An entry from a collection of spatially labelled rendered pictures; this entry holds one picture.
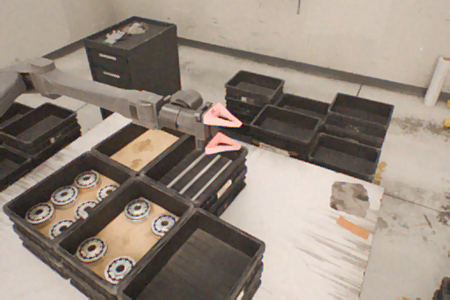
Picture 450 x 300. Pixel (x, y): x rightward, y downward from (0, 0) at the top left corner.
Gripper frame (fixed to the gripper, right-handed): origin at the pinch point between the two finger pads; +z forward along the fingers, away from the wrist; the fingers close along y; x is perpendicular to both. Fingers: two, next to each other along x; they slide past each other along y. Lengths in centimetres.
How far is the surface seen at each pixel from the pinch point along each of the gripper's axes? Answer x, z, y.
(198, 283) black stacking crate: 3, -12, 63
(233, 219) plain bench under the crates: -36, -18, 75
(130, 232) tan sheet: -3, -45, 62
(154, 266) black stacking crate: 7, -26, 57
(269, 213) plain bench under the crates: -47, -5, 75
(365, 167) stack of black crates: -138, 28, 106
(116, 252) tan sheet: 6, -44, 62
